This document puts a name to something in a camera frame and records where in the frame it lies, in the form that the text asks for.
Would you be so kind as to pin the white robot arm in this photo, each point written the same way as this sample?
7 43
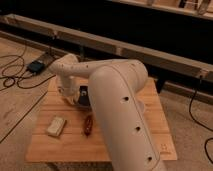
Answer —
112 88

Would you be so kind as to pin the clear glass jar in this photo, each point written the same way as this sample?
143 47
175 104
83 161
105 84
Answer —
61 90

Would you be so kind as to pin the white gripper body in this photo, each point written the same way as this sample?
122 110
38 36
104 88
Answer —
69 88

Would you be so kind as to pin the wooden table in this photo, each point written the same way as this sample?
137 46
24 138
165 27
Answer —
74 147

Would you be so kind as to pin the dark ceramic bowl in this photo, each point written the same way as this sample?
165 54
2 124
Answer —
83 98

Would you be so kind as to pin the blue black power box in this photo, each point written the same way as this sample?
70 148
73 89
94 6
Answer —
35 67

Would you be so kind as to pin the white sponge block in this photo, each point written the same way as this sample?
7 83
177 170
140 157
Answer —
56 126

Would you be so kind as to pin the long wooden beam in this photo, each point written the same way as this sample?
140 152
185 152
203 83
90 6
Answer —
149 56

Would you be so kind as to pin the translucent plastic cup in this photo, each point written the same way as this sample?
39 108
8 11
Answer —
142 107

